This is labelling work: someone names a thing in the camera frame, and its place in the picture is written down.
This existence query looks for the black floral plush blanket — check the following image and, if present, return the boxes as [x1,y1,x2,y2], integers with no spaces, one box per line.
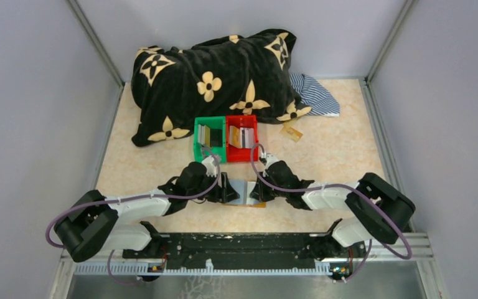
[131,29,312,147]

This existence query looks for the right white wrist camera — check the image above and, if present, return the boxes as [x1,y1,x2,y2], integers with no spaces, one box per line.
[259,152,280,168]

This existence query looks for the silver striped card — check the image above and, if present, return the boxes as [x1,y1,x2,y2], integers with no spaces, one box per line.
[240,127,254,149]

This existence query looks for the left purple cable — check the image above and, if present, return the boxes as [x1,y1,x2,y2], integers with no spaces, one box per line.
[45,144,222,287]

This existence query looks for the cards in green bin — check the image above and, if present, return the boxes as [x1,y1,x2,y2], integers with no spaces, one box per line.
[197,125,223,148]

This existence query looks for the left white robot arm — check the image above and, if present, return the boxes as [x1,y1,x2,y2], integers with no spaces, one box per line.
[45,162,240,262]

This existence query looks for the purple cable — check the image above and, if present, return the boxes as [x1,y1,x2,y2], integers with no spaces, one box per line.
[250,143,413,283]
[45,144,222,287]

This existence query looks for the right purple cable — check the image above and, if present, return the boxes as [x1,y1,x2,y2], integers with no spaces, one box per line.
[250,143,413,283]

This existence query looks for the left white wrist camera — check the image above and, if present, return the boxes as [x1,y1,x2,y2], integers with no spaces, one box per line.
[202,156,220,177]

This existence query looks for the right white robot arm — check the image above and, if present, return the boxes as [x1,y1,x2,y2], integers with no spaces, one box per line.
[255,159,416,248]

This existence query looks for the gold card in red bin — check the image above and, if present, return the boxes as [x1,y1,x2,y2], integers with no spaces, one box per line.
[228,126,242,148]

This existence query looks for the translucent yellow card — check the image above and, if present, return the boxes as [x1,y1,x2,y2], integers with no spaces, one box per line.
[279,125,303,143]

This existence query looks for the blue striped cloth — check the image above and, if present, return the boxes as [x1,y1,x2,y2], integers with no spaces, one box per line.
[289,73,341,117]

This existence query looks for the tan leather card holder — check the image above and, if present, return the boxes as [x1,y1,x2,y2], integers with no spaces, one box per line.
[223,179,266,208]

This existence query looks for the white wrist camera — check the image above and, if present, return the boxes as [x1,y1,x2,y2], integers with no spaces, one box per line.
[259,152,280,168]
[202,156,220,177]

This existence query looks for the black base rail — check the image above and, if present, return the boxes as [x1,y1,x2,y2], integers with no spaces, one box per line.
[122,233,365,270]

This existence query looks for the green plastic bin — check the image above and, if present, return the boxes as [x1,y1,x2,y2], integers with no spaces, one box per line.
[194,116,227,163]

